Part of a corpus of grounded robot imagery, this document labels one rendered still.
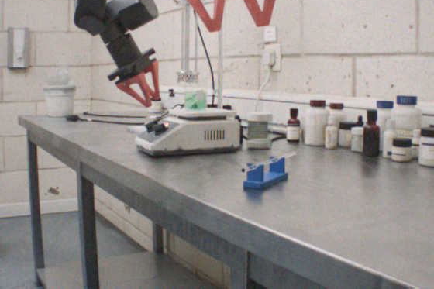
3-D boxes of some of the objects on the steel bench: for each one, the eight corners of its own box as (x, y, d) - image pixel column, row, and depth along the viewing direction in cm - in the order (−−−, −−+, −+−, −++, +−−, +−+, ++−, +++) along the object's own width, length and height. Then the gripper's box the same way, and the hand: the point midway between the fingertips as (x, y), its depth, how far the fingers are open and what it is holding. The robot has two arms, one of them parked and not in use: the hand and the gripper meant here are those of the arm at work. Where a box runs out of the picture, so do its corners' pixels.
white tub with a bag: (40, 118, 201) (40, 63, 199) (46, 115, 215) (45, 64, 213) (75, 117, 204) (75, 63, 202) (78, 114, 218) (77, 63, 216)
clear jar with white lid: (274, 149, 120) (275, 114, 119) (248, 149, 119) (249, 114, 118) (269, 146, 126) (270, 111, 125) (244, 146, 125) (244, 111, 124)
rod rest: (262, 189, 78) (263, 166, 78) (242, 187, 80) (242, 163, 79) (288, 178, 87) (289, 156, 86) (270, 176, 88) (270, 155, 88)
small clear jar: (368, 153, 113) (369, 129, 113) (349, 152, 115) (349, 128, 115) (371, 150, 117) (372, 127, 117) (353, 149, 119) (353, 126, 119)
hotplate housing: (151, 157, 107) (151, 118, 106) (134, 149, 119) (134, 113, 118) (249, 152, 116) (250, 115, 115) (224, 144, 128) (224, 111, 127)
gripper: (118, 35, 110) (153, 96, 115) (91, 53, 103) (129, 118, 107) (141, 23, 107) (177, 87, 111) (114, 41, 99) (153, 110, 103)
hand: (151, 99), depth 109 cm, fingers open, 3 cm apart
